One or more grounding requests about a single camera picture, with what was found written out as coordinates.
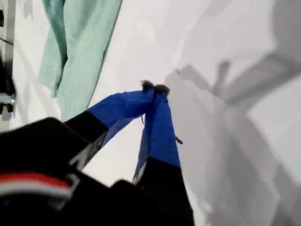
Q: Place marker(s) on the small black box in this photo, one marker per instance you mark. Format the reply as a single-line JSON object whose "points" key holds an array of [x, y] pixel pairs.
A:
{"points": [[1, 18]]}

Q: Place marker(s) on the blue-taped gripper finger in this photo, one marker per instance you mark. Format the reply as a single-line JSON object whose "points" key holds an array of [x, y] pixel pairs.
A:
{"points": [[117, 107], [160, 141]]}

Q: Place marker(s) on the black and metal table clamp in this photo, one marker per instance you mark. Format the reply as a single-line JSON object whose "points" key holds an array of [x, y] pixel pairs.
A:
{"points": [[7, 94]]}

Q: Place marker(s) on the pale green t-shirt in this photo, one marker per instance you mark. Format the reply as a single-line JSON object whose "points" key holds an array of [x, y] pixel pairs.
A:
{"points": [[80, 47]]}

